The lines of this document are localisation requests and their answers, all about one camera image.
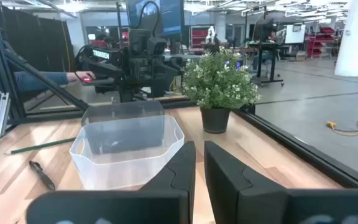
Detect whiteboard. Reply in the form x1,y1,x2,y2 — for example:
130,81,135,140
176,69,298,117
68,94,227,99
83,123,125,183
284,24,306,45

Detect clear plastic bin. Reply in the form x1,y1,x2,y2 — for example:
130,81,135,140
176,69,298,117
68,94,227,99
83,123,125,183
69,114,186,191

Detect red shelf rack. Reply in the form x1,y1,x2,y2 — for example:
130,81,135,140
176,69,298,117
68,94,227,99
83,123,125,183
190,26,213,49
305,26,337,60

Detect black partition screen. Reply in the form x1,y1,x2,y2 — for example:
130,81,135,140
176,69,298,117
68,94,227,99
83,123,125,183
0,4,76,74

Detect person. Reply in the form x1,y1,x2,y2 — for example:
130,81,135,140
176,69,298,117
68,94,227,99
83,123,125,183
0,32,71,141

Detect yellow floor cable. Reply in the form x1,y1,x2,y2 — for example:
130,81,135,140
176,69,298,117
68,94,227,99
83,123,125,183
326,120,358,137

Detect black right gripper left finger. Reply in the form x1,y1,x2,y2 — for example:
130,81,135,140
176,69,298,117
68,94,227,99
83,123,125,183
26,141,196,224

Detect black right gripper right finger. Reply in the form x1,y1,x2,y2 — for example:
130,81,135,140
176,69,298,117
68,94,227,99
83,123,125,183
204,140,358,224

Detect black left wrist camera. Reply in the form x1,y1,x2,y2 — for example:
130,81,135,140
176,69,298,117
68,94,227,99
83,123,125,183
128,27,167,57

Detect black standing desk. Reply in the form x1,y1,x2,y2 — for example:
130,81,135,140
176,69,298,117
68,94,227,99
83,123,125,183
246,18,285,88

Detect black aluminium table frame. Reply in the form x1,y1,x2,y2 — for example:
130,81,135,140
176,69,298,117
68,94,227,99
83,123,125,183
0,0,358,190

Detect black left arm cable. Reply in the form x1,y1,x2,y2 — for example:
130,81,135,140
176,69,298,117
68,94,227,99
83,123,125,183
137,1,162,30

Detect black computer monitor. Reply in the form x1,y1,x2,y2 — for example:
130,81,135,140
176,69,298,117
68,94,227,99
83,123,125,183
125,0,185,37

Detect black retractable pen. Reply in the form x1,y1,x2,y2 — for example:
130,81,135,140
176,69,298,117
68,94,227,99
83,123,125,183
29,160,57,191

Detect green plant in black pot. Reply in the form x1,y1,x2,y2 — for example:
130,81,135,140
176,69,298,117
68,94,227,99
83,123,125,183
180,46,262,134

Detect green pencil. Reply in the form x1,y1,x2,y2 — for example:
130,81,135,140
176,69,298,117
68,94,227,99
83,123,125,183
4,136,78,156

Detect smoky grey plastic bin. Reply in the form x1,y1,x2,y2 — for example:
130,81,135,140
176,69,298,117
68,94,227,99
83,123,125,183
80,100,166,127

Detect silver aluminium extrusion piece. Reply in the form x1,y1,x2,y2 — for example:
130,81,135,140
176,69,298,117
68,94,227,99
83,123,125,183
0,92,11,140

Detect person's hand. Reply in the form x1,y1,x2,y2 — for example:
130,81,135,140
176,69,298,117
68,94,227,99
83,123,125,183
66,70,96,84

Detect white building pillar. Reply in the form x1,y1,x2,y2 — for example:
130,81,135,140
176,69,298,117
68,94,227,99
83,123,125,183
334,0,358,78

